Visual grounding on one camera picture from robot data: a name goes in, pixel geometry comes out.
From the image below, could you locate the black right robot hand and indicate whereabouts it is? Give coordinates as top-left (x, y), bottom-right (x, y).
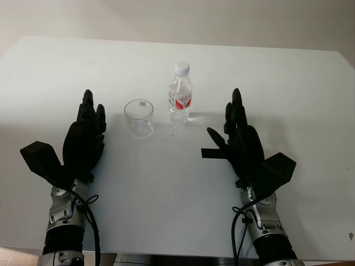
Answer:
top-left (206, 88), bottom-right (266, 188)

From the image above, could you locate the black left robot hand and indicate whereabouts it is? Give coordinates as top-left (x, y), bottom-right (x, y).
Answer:
top-left (62, 89), bottom-right (108, 183)

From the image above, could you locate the clear water bottle red label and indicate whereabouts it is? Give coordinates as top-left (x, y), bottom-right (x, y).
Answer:
top-left (168, 62), bottom-right (194, 125)

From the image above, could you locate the clear plastic cup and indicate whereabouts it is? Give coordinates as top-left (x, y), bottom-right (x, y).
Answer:
top-left (124, 99), bottom-right (155, 140)

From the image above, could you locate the black tape strip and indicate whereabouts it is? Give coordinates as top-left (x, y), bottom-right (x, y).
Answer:
top-left (201, 148), bottom-right (229, 160)

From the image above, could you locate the dark robot torso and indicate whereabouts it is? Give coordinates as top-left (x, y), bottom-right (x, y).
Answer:
top-left (113, 253), bottom-right (261, 266)

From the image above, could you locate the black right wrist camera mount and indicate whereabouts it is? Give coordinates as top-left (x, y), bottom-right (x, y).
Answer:
top-left (250, 152), bottom-right (297, 199)

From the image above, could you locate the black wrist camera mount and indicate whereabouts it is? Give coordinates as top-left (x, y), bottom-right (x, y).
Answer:
top-left (19, 141), bottom-right (76, 190)
top-left (250, 152), bottom-right (297, 199)

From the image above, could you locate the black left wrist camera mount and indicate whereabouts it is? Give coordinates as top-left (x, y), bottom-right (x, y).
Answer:
top-left (19, 141), bottom-right (76, 190)

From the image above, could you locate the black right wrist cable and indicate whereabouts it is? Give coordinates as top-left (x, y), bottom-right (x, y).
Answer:
top-left (231, 197), bottom-right (268, 266)

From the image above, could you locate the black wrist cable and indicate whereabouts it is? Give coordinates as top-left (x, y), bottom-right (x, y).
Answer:
top-left (65, 188), bottom-right (101, 266)
top-left (231, 197), bottom-right (268, 266)

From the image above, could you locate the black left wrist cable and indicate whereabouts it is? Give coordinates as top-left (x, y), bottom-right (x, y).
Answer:
top-left (65, 188), bottom-right (101, 266)

